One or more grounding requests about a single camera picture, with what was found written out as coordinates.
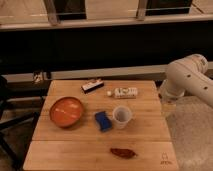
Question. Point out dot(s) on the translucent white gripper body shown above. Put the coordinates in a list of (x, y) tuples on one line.
[(169, 94)]

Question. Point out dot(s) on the white plastic bottle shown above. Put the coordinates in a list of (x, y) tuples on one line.
[(123, 93)]

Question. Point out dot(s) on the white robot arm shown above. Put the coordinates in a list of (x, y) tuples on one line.
[(185, 75)]

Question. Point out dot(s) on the orange ceramic bowl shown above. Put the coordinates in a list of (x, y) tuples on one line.
[(66, 111)]

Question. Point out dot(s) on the white plastic cup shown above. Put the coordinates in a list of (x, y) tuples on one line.
[(121, 116)]

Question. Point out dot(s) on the blue sponge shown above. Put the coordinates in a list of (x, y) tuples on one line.
[(103, 121)]

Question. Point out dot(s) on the dried red chili pepper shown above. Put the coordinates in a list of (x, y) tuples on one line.
[(123, 153)]

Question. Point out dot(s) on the black whiteboard eraser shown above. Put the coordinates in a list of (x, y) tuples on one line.
[(92, 85)]

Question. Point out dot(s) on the wall power outlet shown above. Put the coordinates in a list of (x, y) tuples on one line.
[(38, 76)]

